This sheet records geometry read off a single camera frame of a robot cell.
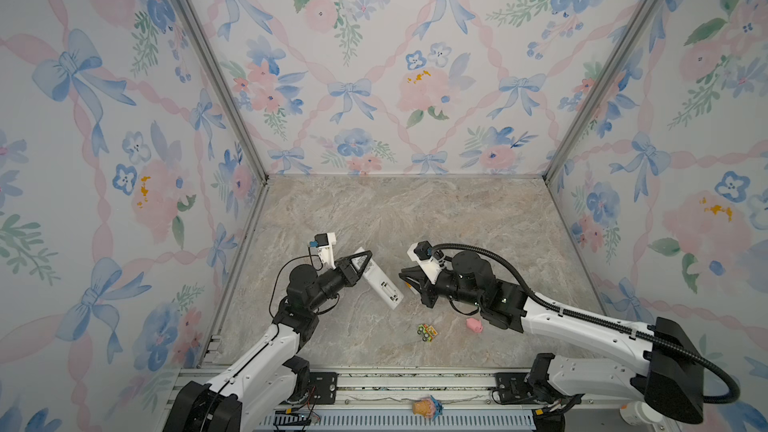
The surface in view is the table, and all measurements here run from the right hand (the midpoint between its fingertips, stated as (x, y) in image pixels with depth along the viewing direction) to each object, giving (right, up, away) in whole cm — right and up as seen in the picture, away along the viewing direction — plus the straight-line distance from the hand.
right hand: (401, 272), depth 73 cm
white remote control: (-6, -3, +3) cm, 7 cm away
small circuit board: (-27, -36, +1) cm, 45 cm away
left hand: (-7, +4, +3) cm, 9 cm away
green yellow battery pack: (+8, -18, +8) cm, 21 cm away
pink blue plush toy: (+6, -30, -4) cm, 31 cm away
